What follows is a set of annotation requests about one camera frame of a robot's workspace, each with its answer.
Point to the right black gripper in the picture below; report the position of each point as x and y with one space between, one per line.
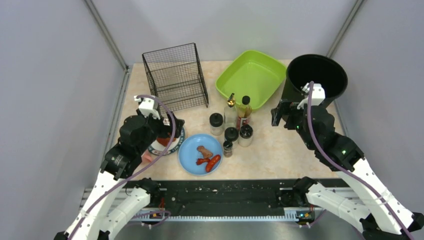
283 110

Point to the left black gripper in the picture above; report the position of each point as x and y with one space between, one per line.
175 124

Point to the brown sauce bottle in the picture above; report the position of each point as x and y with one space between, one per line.
244 112

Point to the black-lid shaker jar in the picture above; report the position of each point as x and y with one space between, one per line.
231 134
245 135
216 122

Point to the clear gold-spout oil bottle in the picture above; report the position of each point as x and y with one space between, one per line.
230 112

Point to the black-lid shaker jar back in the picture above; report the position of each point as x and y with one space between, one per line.
216 122

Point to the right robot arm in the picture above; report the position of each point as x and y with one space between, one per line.
378 215

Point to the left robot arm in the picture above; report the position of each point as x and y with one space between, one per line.
96 220

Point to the food on white plate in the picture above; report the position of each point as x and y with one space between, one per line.
164 141

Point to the pink mug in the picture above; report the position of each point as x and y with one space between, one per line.
146 157

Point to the blue plate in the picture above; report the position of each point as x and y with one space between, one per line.
188 154

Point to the green plastic basin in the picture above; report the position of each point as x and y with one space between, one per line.
254 74

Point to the red pepper piece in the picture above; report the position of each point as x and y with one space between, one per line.
202 161

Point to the brown meat piece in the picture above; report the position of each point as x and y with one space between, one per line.
205 152

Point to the black trash bin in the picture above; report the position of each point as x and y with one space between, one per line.
319 69

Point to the red sausage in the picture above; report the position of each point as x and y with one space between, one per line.
212 162

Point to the small pepper grinder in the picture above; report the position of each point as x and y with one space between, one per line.
227 148

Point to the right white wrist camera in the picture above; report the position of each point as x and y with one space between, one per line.
315 95

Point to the black wire rack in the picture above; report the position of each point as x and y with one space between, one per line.
175 76

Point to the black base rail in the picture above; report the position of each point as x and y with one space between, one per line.
193 199

